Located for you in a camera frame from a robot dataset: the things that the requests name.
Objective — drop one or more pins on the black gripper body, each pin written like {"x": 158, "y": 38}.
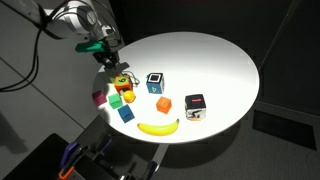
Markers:
{"x": 106, "y": 55}

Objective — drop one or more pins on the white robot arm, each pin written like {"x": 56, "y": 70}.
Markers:
{"x": 73, "y": 20}

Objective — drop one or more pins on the magenta block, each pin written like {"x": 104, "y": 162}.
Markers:
{"x": 99, "y": 98}

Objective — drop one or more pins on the green block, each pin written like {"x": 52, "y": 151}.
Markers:
{"x": 115, "y": 101}

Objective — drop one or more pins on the blue block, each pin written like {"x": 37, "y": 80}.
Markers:
{"x": 126, "y": 113}

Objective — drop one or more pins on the orange block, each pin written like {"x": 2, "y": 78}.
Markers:
{"x": 164, "y": 105}

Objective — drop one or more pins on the orange yellow number cube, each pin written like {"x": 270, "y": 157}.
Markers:
{"x": 122, "y": 83}

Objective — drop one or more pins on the small yellow ball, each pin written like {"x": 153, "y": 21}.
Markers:
{"x": 129, "y": 96}

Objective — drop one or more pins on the blue white patterned cube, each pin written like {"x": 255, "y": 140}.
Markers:
{"x": 154, "y": 83}

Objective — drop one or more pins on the yellow banana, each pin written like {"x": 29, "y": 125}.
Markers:
{"x": 158, "y": 129}

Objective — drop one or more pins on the black clamp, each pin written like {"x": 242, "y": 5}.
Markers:
{"x": 101, "y": 146}

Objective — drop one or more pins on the black patterned cube red stripe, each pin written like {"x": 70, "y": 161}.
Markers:
{"x": 195, "y": 107}

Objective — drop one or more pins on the white table leg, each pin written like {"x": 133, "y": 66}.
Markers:
{"x": 160, "y": 156}

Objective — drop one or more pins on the flat dark gray plate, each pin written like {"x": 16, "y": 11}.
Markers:
{"x": 30, "y": 160}

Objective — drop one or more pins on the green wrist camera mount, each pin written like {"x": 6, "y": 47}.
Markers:
{"x": 89, "y": 46}

